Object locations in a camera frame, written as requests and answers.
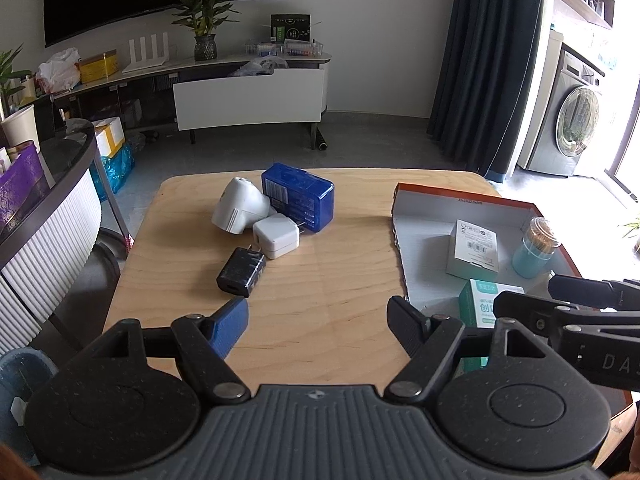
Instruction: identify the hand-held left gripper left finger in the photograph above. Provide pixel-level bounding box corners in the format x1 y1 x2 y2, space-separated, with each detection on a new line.
75 296 251 405

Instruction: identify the bamboo plant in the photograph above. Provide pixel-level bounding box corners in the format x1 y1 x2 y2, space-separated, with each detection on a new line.
0 42 33 111

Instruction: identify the white plug-in mosquito repeller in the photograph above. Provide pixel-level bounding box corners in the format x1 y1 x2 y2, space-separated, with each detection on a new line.
211 176 273 235

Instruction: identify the silver washing machine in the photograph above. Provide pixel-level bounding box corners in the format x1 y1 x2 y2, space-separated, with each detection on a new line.
517 27 616 178

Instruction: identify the clear plastic organiser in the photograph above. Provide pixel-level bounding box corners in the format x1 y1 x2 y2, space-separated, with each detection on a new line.
244 39 323 58

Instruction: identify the round table with ribbed side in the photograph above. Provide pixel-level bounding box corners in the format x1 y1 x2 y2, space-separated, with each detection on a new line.
0 119 136 361

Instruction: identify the purple patterned box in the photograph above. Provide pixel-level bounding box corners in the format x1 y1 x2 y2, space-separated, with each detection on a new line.
0 141 53 238

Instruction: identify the black box with green print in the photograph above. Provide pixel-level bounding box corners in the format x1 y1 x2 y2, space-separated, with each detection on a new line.
270 12 312 43

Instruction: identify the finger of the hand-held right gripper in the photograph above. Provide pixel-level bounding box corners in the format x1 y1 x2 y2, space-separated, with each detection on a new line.
492 290 640 343
547 274 640 312

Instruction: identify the yellow tin box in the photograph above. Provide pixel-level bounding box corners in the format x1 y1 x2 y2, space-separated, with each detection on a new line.
77 50 121 85

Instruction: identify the small white charger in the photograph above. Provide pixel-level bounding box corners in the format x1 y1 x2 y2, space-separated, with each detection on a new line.
251 212 307 261

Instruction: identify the green plant in dark vase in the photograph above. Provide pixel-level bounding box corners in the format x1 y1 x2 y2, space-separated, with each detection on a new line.
170 0 241 62

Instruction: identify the blue plastic bag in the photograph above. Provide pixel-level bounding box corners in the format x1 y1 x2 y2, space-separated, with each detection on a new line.
101 142 137 202

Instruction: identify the grey plastic bag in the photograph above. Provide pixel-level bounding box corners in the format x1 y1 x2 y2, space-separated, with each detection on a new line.
230 56 290 77

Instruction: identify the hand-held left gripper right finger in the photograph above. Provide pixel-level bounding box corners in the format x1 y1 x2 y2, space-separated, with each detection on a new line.
384 296 560 403

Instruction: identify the white and dark TV cabinet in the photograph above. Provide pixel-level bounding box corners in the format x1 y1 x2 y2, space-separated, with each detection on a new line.
50 50 333 151

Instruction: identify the teal white bandage box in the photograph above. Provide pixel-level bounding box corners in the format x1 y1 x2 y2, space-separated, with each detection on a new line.
457 279 526 376

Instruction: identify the black charger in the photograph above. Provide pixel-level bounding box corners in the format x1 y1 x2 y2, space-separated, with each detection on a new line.
216 246 267 297

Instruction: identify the yellow white cardboard box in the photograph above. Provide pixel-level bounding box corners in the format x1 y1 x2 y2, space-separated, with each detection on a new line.
92 116 126 158

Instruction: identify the light blue toothpick jar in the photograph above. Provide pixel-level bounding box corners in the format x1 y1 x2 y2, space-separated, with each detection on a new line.
511 216 563 280

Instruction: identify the white paper cup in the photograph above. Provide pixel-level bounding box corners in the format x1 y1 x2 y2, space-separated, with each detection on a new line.
0 104 40 148

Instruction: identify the blue floss pick box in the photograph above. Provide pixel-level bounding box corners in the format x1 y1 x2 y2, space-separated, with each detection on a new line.
261 162 336 234

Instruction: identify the small white carton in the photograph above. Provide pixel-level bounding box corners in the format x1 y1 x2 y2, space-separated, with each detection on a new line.
446 219 501 281

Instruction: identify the white router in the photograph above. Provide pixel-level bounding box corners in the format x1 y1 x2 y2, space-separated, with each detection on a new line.
121 32 169 73

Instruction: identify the dark blue curtain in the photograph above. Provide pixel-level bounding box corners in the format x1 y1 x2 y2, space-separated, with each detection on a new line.
426 0 558 181

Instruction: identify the trash bin with clear liner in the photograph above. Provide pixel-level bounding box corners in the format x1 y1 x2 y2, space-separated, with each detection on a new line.
0 347 61 466

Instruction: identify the white plastic bag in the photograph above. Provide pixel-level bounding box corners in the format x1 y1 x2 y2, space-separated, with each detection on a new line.
36 47 82 95

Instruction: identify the orange-rimmed cardboard tray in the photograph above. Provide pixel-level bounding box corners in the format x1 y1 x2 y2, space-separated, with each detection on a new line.
389 182 586 331

